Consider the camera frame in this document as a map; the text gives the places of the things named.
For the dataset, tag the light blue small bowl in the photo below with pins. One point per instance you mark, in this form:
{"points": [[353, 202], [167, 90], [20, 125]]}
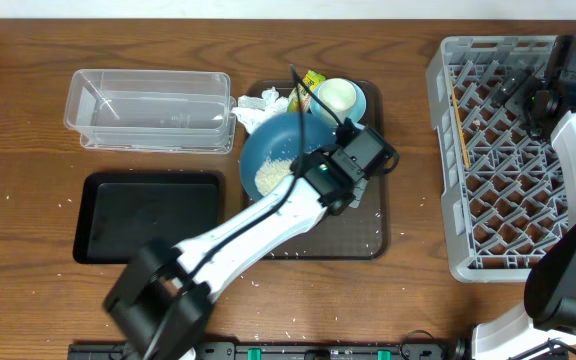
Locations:
{"points": [[356, 113]]}

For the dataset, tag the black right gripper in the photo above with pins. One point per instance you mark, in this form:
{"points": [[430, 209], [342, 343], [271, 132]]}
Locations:
{"points": [[514, 87]]}

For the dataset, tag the yellow green snack wrapper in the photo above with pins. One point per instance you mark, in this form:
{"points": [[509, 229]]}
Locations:
{"points": [[299, 98]]}

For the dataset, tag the dark blue plate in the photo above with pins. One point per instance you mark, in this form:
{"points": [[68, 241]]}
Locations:
{"points": [[279, 138]]}

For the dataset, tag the grey dishwasher rack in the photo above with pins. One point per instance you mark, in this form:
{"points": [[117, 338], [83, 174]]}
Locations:
{"points": [[505, 213]]}

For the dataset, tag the pile of white rice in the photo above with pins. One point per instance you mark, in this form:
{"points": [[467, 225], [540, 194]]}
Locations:
{"points": [[270, 174]]}

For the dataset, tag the white tissue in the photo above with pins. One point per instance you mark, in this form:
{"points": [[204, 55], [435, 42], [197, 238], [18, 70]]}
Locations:
{"points": [[252, 112]]}

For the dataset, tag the wooden chopstick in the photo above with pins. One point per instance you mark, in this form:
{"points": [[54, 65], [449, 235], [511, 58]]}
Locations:
{"points": [[463, 145]]}

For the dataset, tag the black plastic tray bin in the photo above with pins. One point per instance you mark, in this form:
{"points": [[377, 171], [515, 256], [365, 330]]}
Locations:
{"points": [[122, 211]]}

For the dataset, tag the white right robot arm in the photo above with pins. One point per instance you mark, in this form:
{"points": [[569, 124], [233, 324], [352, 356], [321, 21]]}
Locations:
{"points": [[543, 325]]}

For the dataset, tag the brown serving tray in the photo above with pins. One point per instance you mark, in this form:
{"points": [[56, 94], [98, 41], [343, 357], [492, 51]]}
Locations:
{"points": [[360, 233]]}

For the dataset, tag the cream paper cup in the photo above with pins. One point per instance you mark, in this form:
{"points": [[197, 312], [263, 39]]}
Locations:
{"points": [[338, 95]]}

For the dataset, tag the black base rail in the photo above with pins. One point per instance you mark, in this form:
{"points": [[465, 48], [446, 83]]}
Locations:
{"points": [[232, 351]]}

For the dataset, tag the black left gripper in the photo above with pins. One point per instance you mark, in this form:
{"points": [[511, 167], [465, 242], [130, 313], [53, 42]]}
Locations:
{"points": [[354, 201]]}

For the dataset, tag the clear plastic bin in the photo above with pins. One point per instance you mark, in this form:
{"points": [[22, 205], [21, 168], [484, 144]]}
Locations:
{"points": [[152, 110]]}

